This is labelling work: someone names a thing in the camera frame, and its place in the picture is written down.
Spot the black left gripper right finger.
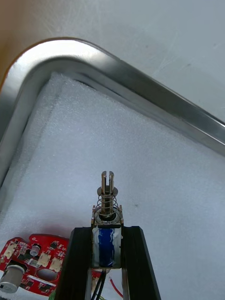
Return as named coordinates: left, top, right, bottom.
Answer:
left=120, top=225, right=162, bottom=300

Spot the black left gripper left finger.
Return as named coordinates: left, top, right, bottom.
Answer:
left=54, top=226, right=93, bottom=300

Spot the metal solenoid with blue label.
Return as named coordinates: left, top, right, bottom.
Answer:
left=90, top=171, right=124, bottom=300

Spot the round red circuit board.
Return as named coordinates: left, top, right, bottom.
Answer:
left=0, top=233, right=70, bottom=295

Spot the white foam sheet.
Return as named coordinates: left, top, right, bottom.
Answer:
left=0, top=71, right=225, bottom=300

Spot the steel tray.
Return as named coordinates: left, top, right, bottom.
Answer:
left=0, top=38, right=225, bottom=211

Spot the red wire harness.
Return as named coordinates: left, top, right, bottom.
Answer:
left=108, top=276, right=124, bottom=299

